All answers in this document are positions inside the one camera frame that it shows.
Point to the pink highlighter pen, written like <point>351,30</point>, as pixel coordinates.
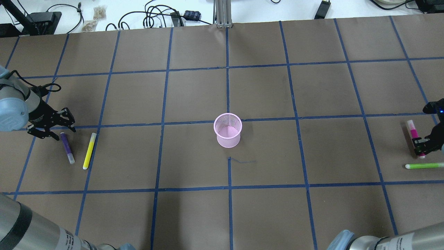
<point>415,137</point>

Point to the purple highlighter pen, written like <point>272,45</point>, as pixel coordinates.
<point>67,148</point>

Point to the pink mesh cup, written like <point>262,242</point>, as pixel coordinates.
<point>227,128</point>

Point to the green highlighter pen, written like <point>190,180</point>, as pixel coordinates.
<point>425,165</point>

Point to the yellow highlighter pen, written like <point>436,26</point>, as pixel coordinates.
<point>89,152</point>

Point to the black box device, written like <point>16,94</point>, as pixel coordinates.
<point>45,22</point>

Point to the black power adapter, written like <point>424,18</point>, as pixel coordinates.
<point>322,9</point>

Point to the dark blue checked pouch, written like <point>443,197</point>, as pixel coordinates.
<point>192,15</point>

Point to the aluminium frame post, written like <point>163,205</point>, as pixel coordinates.
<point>222,14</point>

